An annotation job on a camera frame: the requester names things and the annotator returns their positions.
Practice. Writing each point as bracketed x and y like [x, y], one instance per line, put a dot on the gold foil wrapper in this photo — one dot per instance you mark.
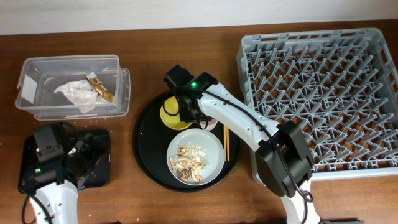
[97, 84]

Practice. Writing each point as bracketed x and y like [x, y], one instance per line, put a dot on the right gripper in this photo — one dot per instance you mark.
[186, 116]

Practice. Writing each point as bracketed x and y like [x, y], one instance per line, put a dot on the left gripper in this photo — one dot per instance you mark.
[83, 145]

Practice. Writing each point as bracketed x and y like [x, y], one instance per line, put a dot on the clear plastic waste bin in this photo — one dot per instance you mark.
[40, 77]

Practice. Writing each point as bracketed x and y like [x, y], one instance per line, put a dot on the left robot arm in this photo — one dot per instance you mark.
[55, 201]

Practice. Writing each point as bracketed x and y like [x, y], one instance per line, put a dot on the yellow bowl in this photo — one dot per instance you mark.
[170, 116]

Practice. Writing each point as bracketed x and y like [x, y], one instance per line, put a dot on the food scraps on plate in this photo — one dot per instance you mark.
[187, 162]

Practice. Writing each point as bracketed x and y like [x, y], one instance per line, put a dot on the wooden chopstick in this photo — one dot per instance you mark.
[227, 142]
[224, 142]

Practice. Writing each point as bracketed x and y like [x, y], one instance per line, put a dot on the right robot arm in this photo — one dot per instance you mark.
[283, 157]

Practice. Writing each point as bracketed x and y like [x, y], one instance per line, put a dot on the round black serving tray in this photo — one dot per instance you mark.
[151, 139]

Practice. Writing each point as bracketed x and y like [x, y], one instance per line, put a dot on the grey plate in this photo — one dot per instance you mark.
[214, 154]

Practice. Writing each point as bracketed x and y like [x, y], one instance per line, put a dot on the black rectangular tray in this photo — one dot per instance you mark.
[100, 175]

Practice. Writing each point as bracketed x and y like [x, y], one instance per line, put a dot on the pink cup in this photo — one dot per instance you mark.
[208, 125]

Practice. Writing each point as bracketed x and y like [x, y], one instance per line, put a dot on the white tissue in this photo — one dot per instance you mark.
[81, 93]

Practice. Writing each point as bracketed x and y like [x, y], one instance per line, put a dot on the grey dishwasher rack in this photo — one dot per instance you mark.
[339, 86]

